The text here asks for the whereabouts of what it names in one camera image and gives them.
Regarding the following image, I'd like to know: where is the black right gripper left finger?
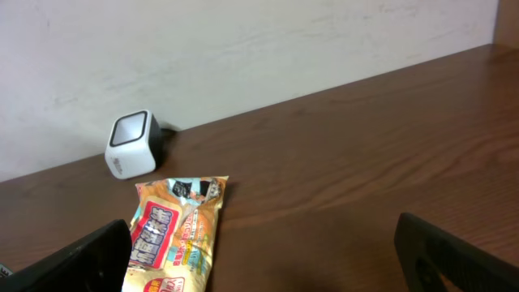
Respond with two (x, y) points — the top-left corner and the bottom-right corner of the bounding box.
(1, 219), (131, 292)

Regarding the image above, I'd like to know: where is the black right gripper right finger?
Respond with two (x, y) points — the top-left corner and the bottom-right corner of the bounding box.
(394, 213), (518, 291)

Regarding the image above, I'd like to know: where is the yellow snack bag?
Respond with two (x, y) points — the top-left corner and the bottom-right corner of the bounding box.
(122, 176), (228, 292)

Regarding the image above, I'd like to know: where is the teal white wipes pack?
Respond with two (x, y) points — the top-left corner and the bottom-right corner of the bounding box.
(0, 264), (13, 279)

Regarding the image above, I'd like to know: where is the white barcode scanner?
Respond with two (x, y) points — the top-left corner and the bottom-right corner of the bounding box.
(104, 109), (163, 180)

